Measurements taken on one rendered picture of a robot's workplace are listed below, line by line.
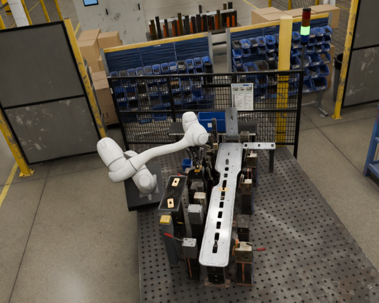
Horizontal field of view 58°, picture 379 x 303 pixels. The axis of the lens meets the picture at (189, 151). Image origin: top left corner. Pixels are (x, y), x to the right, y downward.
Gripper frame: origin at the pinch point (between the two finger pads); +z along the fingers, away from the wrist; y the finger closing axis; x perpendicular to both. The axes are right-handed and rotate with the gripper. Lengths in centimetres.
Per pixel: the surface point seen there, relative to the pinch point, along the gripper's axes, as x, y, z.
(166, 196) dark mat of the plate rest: -20.4, -19.9, 14.5
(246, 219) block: -21, 36, 31
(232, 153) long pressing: 60, 14, 28
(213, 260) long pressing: -56, 20, 35
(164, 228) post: -45, -15, 22
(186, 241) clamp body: -49, 1, 27
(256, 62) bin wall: 286, 12, 19
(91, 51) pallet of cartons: 364, -298, 0
